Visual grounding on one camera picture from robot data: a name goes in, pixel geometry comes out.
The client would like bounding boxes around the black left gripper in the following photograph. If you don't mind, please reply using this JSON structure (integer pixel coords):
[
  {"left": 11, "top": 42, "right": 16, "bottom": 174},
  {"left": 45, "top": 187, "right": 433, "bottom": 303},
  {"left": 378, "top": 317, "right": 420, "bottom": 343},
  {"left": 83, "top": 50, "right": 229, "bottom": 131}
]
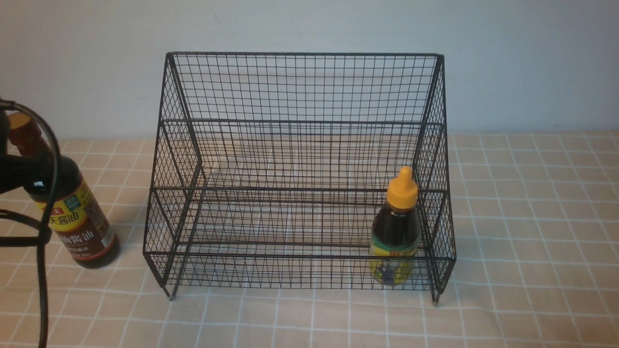
[{"left": 0, "top": 111, "right": 51, "bottom": 192}]

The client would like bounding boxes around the dark soy sauce bottle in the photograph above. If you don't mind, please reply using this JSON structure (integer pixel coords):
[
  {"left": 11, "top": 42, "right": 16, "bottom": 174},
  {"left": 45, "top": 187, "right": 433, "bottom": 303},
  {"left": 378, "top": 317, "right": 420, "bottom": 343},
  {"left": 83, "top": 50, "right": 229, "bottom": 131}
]
[{"left": 7, "top": 112, "right": 120, "bottom": 269}]

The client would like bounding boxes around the yellow-capped seasoning bottle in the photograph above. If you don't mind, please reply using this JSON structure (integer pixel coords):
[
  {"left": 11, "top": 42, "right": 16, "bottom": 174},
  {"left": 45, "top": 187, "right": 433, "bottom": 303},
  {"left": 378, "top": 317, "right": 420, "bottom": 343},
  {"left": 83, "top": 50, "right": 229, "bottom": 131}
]
[{"left": 369, "top": 166, "right": 421, "bottom": 286}]

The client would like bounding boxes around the checkered beige tablecloth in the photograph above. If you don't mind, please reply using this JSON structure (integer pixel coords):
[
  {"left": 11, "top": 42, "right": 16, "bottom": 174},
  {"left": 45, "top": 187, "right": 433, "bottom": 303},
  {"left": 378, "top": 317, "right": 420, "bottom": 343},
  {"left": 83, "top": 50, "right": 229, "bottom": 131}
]
[{"left": 46, "top": 131, "right": 619, "bottom": 348}]

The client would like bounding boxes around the black wire mesh shelf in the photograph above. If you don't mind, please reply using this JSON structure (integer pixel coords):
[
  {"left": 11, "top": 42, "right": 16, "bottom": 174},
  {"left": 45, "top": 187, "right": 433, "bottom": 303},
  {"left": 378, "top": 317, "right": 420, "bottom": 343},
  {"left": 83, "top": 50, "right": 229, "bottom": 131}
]
[{"left": 142, "top": 52, "right": 457, "bottom": 305}]

